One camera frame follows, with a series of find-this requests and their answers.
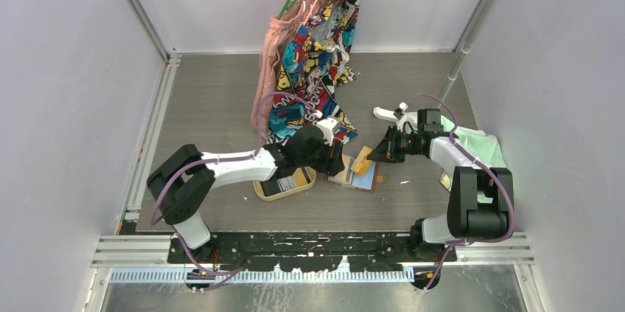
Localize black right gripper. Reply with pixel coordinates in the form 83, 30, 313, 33
368, 125, 422, 163

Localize beige oval card tray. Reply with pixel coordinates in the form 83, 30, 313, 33
252, 167, 317, 201

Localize brown leather card holder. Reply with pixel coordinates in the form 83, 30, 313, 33
324, 154, 386, 193

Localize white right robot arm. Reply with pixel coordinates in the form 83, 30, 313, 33
368, 104, 515, 261

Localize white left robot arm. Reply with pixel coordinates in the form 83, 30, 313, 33
146, 118, 344, 263

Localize stack of dark cards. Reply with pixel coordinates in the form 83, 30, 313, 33
260, 176, 310, 196

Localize colourful comic print shorts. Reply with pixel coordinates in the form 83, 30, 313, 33
266, 0, 360, 143

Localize mint green cartoon cloth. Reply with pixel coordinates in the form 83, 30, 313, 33
408, 111, 509, 193

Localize pink hanging garment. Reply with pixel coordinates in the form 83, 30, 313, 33
251, 1, 301, 131

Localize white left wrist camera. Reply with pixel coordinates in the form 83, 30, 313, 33
313, 110, 340, 146

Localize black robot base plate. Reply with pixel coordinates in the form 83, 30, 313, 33
192, 232, 457, 272

